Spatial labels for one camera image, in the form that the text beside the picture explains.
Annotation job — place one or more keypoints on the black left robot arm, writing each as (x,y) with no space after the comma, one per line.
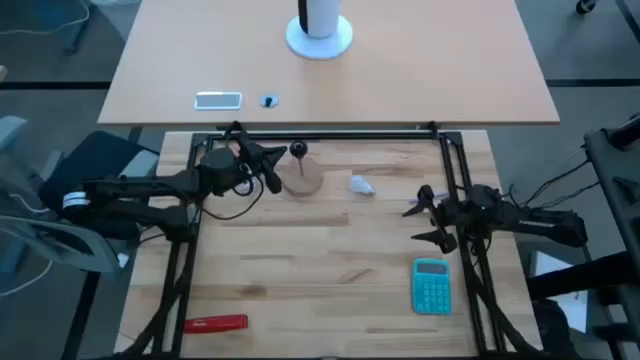
(150,187)

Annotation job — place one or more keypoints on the black aluminium rig frame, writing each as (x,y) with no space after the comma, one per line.
(350,135)

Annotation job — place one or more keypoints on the teal calculator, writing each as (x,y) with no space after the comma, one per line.
(432,287)

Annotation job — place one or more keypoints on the white lightbulb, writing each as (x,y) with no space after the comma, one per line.
(361,185)

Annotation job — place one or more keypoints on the black and grey office chair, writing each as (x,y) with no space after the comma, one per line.
(100,150)

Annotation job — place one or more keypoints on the wooden base lamp stand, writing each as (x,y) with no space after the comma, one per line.
(302,180)

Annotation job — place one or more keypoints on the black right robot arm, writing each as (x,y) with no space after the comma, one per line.
(540,220)

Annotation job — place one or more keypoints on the white paper sheet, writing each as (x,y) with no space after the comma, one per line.
(547,262)

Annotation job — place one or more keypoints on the black caster wheel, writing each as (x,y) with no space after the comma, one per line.
(585,6)

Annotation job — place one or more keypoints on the black equipment rack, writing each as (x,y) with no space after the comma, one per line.
(615,175)

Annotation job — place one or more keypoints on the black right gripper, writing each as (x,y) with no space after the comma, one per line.
(452,215)

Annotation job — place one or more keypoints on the white tower fan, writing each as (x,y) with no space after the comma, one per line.
(320,45)

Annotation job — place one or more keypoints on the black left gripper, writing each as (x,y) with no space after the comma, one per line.
(267,175)

